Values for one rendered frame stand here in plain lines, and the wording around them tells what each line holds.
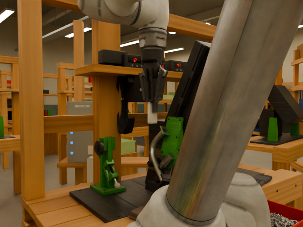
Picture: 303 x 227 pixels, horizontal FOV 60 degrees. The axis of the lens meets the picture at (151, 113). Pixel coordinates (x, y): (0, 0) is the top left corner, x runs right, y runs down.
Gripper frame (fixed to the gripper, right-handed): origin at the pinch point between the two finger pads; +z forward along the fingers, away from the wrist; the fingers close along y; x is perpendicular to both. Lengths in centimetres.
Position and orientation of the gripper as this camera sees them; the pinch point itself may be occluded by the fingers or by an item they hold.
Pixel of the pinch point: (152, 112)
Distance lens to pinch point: 85.4
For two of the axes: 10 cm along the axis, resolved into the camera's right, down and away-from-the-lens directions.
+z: 0.0, 10.0, 0.5
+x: 7.9, -0.3, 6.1
